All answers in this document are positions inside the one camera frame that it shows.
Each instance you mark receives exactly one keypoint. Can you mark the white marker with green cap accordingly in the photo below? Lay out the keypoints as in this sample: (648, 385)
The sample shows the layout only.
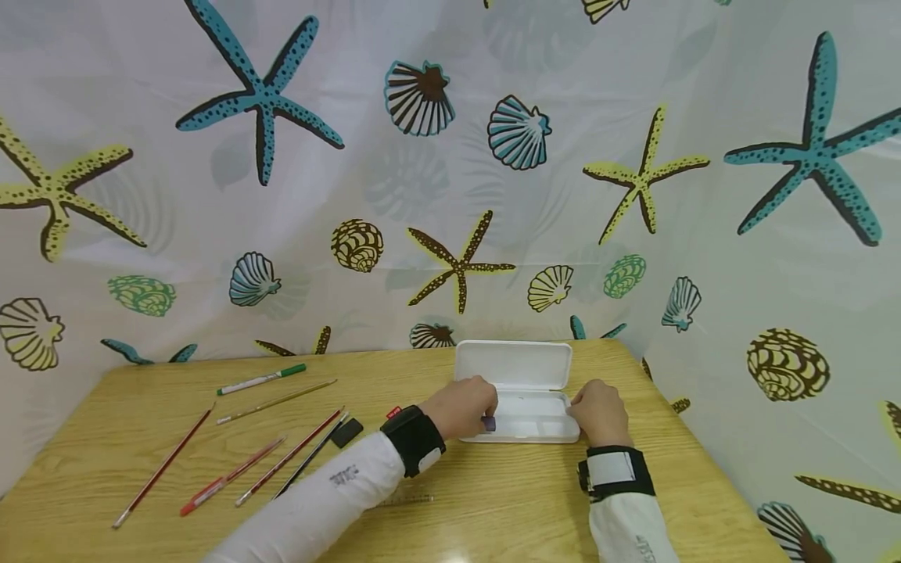
(257, 381)

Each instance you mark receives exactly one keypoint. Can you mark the person's left fingers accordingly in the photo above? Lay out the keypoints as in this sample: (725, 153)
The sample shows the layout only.
(486, 400)

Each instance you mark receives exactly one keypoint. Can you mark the person's right forearm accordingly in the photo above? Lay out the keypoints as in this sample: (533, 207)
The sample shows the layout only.
(628, 532)

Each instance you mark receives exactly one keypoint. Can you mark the person's left hand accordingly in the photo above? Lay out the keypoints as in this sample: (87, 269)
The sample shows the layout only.
(454, 407)

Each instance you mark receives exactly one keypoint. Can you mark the person's left forearm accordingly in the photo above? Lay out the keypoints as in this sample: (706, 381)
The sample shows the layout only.
(317, 500)

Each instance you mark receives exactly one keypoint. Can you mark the person's right hand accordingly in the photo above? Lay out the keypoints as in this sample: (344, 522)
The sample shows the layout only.
(604, 414)

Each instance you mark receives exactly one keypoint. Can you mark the red pen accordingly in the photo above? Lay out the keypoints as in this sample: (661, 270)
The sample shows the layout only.
(229, 477)

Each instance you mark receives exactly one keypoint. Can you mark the white plastic pencil case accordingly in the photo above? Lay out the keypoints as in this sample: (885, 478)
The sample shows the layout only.
(517, 366)

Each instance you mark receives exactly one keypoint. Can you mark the transparent ruler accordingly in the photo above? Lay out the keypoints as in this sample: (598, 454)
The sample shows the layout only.
(408, 499)

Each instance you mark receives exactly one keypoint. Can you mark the black pen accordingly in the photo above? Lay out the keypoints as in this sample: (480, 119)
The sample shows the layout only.
(313, 456)

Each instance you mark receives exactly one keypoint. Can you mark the small purple object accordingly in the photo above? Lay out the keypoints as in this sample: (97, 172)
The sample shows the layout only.
(488, 424)

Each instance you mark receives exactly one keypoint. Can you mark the long red pencil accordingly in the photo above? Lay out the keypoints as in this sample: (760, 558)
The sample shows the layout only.
(165, 465)

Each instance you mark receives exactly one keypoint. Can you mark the black eraser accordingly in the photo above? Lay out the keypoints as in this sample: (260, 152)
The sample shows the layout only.
(347, 432)

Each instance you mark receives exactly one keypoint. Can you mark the black wrist band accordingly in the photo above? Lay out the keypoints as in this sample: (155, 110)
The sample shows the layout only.
(412, 439)
(616, 471)

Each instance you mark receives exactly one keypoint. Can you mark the person's right fingers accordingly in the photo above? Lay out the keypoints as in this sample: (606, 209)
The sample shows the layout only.
(578, 407)

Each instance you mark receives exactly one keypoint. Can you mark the thin golden pencil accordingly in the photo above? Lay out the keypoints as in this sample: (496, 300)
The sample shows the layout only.
(278, 402)

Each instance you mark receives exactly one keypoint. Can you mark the red pencil with silver tip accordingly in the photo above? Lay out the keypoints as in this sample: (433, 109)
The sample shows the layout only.
(292, 456)

